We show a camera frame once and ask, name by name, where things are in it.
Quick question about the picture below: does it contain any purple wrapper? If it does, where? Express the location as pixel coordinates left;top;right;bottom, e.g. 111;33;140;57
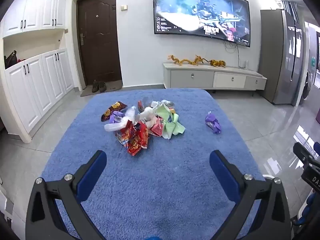
205;111;221;134

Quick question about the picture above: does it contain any red snack wrapper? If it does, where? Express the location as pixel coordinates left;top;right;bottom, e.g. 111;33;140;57
116;121;149;156

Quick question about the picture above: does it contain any brown snack chip bag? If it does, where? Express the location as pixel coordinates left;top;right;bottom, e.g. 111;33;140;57
101;101;127;122

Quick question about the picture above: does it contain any clear plastic bag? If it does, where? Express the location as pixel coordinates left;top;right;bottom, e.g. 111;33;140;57
104;106;139;132

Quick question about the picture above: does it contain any green paper wrapper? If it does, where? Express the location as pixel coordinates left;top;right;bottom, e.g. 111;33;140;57
155;105;185;140

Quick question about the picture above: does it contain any pink barcode wrapper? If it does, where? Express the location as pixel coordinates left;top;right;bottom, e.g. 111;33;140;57
149;116;165;137

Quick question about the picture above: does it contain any grey transparent red wrapper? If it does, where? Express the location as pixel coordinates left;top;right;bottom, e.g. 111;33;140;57
137;97;151;113

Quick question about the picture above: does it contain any white wrapper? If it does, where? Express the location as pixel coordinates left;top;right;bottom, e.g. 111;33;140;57
150;100;175;109

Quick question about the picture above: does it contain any blue white gloved right hand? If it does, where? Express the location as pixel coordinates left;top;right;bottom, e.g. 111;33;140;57
297;192;319;225

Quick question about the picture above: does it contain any blue fluffy bed cover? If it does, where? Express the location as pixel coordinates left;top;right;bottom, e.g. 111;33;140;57
42;89;263;239

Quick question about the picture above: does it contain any grey refrigerator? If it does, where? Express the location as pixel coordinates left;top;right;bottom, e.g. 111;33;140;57
258;6;304;106

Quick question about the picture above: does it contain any golden dragon figurine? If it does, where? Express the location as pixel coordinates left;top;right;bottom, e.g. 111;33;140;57
167;55;226;68

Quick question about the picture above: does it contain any pair of dark shoes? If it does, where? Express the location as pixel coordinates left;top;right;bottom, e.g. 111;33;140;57
92;80;107;93

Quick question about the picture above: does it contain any brown door mat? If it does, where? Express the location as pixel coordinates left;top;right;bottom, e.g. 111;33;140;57
80;80;123;97

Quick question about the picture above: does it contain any black handbag on shelf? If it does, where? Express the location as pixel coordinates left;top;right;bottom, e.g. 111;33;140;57
4;50;18;69

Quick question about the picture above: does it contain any white TV console cabinet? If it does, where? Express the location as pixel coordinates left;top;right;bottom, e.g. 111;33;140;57
163;63;267;91

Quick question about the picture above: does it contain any dark brown entrance door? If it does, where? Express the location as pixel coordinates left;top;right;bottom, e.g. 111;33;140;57
77;0;122;85

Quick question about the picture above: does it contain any white wall cabinet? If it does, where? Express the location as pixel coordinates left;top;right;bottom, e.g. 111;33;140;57
1;0;74;144

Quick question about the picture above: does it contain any wall mounted curved television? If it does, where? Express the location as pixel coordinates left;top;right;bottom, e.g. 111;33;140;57
153;0;251;47

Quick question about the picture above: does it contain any white light switch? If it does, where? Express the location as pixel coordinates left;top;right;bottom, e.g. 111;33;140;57
120;5;128;11

